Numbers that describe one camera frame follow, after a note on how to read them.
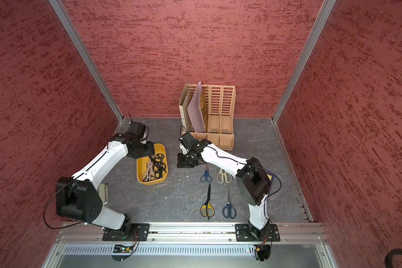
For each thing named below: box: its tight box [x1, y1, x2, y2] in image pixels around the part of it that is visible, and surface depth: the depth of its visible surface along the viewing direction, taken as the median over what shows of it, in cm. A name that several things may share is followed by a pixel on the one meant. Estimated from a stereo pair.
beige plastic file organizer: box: [178, 81, 237, 151], surface depth 110 cm
